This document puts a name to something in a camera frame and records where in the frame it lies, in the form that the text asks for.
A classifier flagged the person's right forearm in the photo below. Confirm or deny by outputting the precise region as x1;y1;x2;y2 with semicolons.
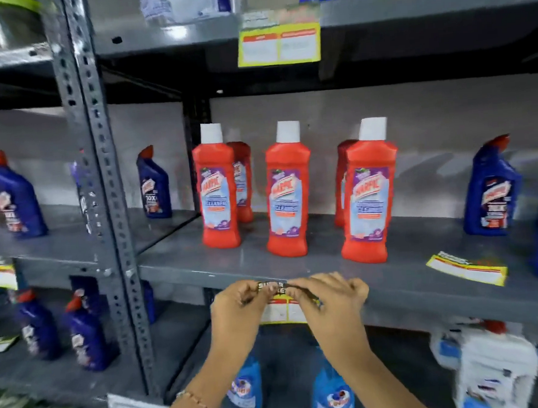
326;340;435;408

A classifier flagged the grey metal shelving rack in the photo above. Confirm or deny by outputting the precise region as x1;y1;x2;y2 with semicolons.
0;0;538;408

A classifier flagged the thin beaded bracelet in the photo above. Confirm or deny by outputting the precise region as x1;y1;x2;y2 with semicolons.
175;388;218;408

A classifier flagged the person's left forearm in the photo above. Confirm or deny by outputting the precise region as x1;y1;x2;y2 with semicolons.
144;342;266;408

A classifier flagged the light blue cleaner bottle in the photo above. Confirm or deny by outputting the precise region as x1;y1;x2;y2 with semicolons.
307;344;356;408
223;353;265;408

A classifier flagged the container with green lid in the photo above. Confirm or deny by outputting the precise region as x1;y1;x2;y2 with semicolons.
0;0;48;50

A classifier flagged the red cleaner bottle white cap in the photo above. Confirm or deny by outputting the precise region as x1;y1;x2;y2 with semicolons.
258;119;319;260
190;121;243;251
227;140;256;225
328;139;364;229
332;116;406;267

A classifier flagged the person's left hand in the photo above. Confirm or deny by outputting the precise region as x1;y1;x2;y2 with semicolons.
208;277;286;359

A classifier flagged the loose yellow white price tag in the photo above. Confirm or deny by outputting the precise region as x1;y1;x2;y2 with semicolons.
425;247;510;292

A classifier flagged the large yellow white price tag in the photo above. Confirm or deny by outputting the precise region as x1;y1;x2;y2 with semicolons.
235;21;323;69

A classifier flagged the person's right hand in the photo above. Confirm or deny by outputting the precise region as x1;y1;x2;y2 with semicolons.
284;269;375;362

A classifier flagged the clear white plastic packet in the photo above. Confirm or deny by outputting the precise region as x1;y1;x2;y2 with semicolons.
139;0;239;28

